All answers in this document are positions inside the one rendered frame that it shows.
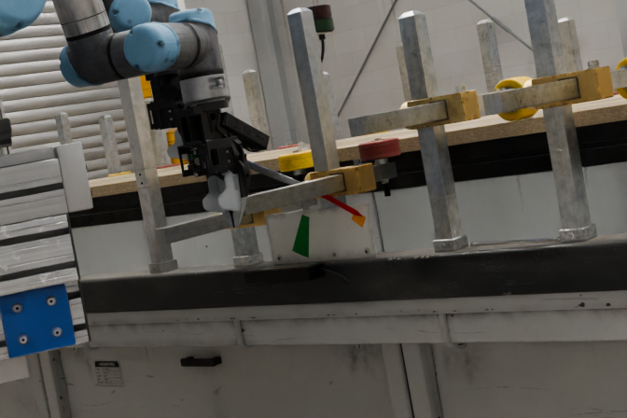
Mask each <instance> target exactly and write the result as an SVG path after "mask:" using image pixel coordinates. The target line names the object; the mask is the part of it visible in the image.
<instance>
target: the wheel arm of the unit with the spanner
mask: <svg viewBox="0 0 627 418"><path fill-rule="evenodd" d="M372 166H373V172H374V177H375V182H378V181H382V184H386V183H389V178H393V177H397V169H396V164H395V162H394V161H392V162H388V163H385V164H379V165H378V163H373V165H372ZM342 190H345V186H344V182H343V176H342V174H336V175H330V176H326V177H322V178H318V179H314V180H310V181H306V182H302V183H298V184H295V185H290V186H286V187H282V188H276V189H271V190H267V191H263V192H260V193H256V194H252V195H248V196H247V200H246V206H245V209H244V214H243V216H247V215H251V214H254V213H258V212H262V211H266V210H270V209H272V208H276V207H280V206H284V205H288V204H291V203H295V202H302V201H305V200H309V199H312V198H316V197H320V196H324V195H328V194H331V193H334V192H338V191H342Z"/></svg>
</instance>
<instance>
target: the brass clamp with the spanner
mask: <svg viewBox="0 0 627 418"><path fill-rule="evenodd" d="M336 174H342V176H343V182H344V186H345V190H342V191H338V192H334V193H331V194H328V195H330V196H332V197H336V196H343V195H351V194H359V193H364V192H367V191H371V190H374V189H376V182H375V177H374V172H373V166H372V163H366V164H364V165H359V166H354V167H353V166H346V167H340V168H336V169H332V170H327V171H321V172H311V173H308V174H307V175H306V176H305V179H304V181H305V180H314V179H318V178H322V177H326V176H330V175H336Z"/></svg>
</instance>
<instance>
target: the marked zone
mask: <svg viewBox="0 0 627 418"><path fill-rule="evenodd" d="M309 219H310V218H309V217H308V216H305V215H301V219H300V225H299V228H298V232H297V236H296V239H295V242H294V246H293V249H292V251H294V252H296V253H298V254H300V255H302V256H305V257H307V258H308V257H309Z"/></svg>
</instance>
